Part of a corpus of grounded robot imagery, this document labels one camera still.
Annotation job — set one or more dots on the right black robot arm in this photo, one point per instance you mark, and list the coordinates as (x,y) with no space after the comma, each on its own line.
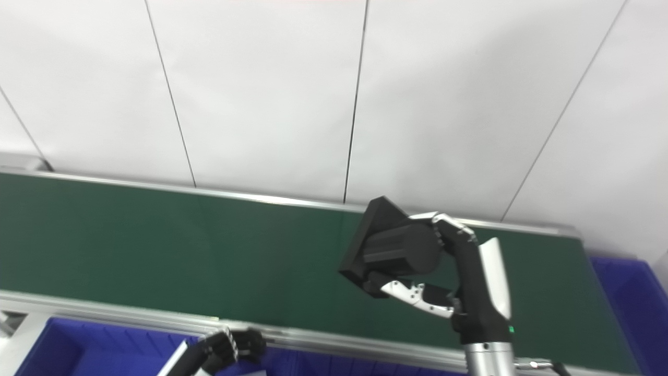
(488,360)

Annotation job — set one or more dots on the blue plastic bin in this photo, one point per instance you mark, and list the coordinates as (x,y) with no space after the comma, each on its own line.
(642,313)
(104,350)

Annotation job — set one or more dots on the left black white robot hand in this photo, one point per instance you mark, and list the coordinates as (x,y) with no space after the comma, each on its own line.
(219,350)

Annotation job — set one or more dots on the black cylinder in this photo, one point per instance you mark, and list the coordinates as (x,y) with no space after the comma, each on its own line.
(396,245)

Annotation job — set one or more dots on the green conveyor belt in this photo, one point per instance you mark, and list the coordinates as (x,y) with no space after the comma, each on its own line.
(130,316)
(182,245)

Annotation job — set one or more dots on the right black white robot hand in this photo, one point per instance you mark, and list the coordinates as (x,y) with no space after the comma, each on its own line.
(475,292)

